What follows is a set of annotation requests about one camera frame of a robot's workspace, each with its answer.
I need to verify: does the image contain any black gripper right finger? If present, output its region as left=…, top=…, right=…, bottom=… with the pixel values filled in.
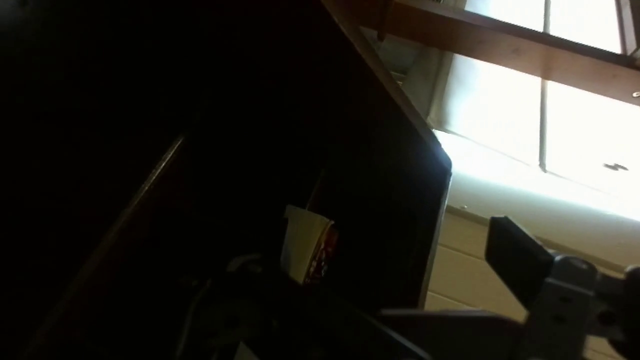
left=484, top=214, right=640, bottom=360

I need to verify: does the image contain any bright window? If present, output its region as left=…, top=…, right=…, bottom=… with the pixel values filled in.
left=462, top=0, right=632, bottom=55

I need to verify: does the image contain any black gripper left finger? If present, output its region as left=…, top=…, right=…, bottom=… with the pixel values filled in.
left=176, top=251, right=431, bottom=360

